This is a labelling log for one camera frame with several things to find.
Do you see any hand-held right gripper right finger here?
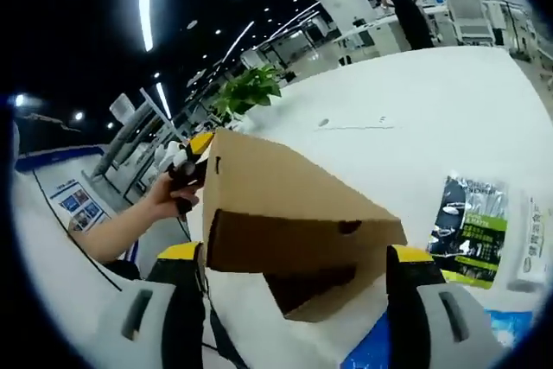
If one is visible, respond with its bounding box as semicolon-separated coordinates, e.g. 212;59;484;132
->
385;243;513;369

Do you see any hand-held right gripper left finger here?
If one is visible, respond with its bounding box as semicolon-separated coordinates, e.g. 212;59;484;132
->
92;240;208;369

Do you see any blue soft packet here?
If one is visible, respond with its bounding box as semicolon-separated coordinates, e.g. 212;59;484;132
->
340;310;392;369

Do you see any brown cardboard shoe box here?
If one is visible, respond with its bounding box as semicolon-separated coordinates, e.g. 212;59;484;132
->
202;128;408;323

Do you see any black green soft item packet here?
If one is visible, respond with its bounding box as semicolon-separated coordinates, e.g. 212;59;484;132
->
426;169;510;290

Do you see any white long carton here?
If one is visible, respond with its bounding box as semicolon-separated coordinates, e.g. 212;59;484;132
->
507;189;553;292

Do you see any person's left hand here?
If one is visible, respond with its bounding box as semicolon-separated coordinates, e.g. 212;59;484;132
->
146;168;202;219

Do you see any green potted plant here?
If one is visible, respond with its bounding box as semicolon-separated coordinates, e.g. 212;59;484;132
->
213;64;284;128

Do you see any long ceiling light strip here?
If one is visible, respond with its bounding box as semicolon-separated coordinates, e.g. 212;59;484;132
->
137;0;156;53

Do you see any white office desk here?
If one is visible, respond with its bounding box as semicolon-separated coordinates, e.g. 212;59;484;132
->
334;14;411;59

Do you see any white office chair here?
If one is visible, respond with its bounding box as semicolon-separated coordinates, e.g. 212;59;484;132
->
447;0;493;46

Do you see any thin black cord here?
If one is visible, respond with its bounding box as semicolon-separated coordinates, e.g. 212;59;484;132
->
196;251;247;369

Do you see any blue framed wall board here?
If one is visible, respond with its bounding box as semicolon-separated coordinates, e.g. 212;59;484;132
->
15;146;114;232

